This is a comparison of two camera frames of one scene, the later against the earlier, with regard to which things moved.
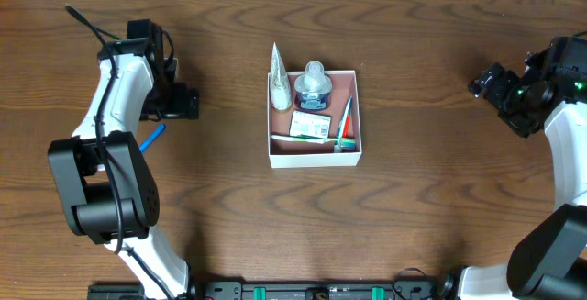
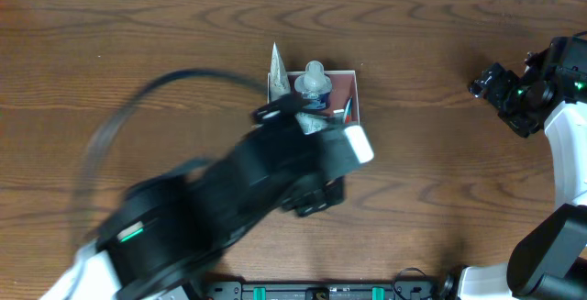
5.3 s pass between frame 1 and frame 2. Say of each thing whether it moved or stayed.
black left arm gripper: moved
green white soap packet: stayed
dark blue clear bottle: stayed
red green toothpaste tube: stayed
